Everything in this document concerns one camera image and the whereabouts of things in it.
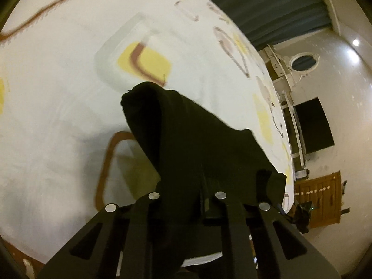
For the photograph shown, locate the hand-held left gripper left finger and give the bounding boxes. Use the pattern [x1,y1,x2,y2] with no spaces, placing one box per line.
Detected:
[38,192,163,279]

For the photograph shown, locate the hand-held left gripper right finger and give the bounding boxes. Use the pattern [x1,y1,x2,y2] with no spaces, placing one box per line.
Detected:
[200,191,340,279]

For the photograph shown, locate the black pants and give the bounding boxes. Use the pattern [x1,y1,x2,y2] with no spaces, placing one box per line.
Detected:
[120,81,287,279]

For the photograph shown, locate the wooden cabinet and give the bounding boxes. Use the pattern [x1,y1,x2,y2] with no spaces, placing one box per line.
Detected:
[293,171,341,229]

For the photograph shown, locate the white television stand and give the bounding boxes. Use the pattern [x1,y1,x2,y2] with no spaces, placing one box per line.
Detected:
[280,90,310,181]

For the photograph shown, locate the black flat television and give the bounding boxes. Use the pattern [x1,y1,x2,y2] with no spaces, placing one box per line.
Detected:
[293,97,335,154]

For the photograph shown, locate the white vanity dresser with mirror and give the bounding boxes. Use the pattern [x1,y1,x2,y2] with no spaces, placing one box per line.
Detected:
[259,44,320,99]

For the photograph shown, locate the patterned white bedsheet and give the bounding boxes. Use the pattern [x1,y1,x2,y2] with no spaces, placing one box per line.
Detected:
[0,0,294,268]

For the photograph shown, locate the teal curtain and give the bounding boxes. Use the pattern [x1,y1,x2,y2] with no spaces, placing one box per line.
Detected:
[186,0,333,53]

